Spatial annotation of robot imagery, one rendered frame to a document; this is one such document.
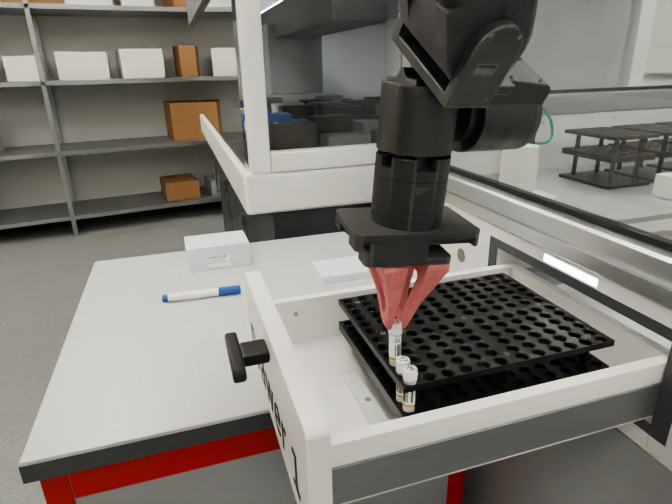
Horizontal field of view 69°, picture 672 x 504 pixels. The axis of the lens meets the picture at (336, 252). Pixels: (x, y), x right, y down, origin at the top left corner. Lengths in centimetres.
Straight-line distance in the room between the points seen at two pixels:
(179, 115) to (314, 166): 293
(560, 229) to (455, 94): 31
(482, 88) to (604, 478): 46
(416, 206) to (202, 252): 72
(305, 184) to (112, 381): 72
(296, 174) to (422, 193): 91
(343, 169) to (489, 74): 98
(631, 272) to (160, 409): 54
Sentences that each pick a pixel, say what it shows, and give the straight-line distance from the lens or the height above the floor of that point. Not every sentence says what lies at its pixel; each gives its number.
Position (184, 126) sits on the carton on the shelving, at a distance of 414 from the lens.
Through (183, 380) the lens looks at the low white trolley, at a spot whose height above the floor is 76.
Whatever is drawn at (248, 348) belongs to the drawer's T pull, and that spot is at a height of 91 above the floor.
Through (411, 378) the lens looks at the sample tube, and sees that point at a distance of 43.
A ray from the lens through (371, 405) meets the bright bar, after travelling 49.
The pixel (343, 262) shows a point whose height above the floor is 78.
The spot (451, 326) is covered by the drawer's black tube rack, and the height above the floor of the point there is 90.
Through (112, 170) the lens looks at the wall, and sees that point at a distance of 457.
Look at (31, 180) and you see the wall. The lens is 460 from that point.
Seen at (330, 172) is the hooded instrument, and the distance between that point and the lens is 128.
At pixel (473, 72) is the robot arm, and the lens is 32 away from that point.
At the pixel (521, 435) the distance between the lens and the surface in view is 47.
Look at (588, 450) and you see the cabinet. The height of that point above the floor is 74.
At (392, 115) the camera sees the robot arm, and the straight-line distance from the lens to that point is 36.
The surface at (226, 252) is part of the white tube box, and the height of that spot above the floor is 79.
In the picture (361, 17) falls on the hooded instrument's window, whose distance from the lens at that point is 131.
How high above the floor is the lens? 115
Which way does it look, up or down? 21 degrees down
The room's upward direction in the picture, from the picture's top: 1 degrees counter-clockwise
